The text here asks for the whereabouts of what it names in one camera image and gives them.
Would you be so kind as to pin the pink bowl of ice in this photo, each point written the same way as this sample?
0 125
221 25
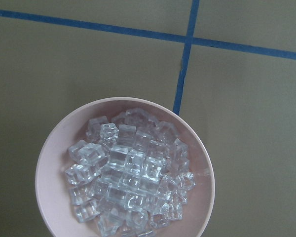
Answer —
52 187

